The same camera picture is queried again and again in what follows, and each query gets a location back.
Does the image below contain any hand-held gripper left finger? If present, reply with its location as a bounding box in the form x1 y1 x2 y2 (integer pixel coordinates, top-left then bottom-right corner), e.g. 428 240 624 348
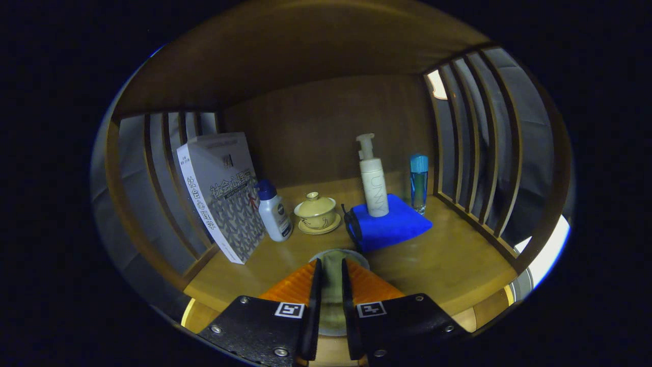
198 258 322 367

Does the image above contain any wooden countertop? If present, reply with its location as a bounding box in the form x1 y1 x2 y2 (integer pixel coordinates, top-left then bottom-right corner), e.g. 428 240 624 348
183 176 518 367

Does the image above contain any white pump bottle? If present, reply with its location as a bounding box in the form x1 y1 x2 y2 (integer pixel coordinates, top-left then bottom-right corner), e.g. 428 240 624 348
356 133 390 218

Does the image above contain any yellow lidded teacup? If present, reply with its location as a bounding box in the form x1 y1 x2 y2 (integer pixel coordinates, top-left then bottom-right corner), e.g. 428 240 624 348
294 192 342 235

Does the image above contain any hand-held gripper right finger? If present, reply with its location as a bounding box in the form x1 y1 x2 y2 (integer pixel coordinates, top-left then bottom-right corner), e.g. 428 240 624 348
341 258 469 367

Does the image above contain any white patterned book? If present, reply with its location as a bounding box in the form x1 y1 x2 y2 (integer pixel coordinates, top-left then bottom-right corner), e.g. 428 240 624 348
176 132 266 265

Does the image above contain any clear blue bottle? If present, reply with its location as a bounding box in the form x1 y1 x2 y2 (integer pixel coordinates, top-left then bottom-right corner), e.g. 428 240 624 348
410 154 429 215

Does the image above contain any wooden cabinet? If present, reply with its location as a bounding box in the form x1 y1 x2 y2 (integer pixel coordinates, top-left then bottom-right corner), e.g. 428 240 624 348
92 0 575 357

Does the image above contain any white bottle blue cap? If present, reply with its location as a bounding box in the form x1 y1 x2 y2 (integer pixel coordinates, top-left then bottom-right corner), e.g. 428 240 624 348
255 179 294 242

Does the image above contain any blue folded cloth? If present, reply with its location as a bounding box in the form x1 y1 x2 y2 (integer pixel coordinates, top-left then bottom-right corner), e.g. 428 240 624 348
342 193 433 253

